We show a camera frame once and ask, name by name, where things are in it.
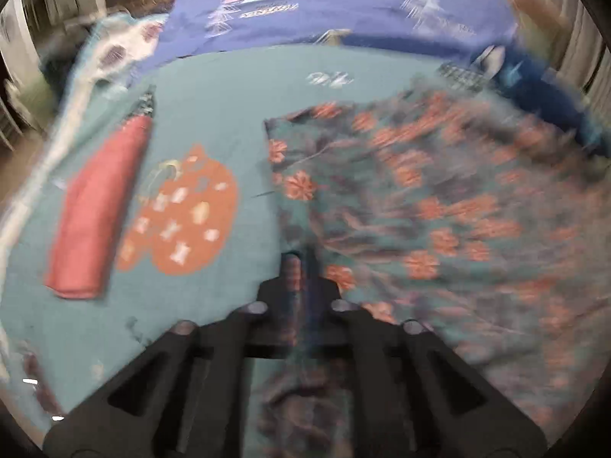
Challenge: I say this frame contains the pink folded cloth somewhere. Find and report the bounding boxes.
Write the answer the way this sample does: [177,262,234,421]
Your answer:
[44,114,154,300]

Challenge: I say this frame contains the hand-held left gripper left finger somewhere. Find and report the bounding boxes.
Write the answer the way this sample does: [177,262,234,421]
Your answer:
[44,252,302,458]

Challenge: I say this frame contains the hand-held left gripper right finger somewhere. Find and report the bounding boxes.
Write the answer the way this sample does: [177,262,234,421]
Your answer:
[308,252,547,458]

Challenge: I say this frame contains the floral patterned small garment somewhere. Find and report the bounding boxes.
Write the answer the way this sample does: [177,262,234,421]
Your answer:
[253,88,611,458]

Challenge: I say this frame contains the tan cushion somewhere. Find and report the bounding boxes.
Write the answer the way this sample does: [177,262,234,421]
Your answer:
[510,0,560,27]

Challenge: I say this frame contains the purple printed quilt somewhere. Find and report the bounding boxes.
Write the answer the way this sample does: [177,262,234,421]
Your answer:
[153,0,521,60]

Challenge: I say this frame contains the dark blue star-print garment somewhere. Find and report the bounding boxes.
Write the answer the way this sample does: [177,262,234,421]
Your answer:
[470,45,603,153]

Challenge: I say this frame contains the beige curtain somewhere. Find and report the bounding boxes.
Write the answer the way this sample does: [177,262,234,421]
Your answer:
[539,0,611,120]

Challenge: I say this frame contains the teal printed blanket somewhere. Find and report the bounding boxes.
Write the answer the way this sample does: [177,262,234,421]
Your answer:
[0,12,611,440]

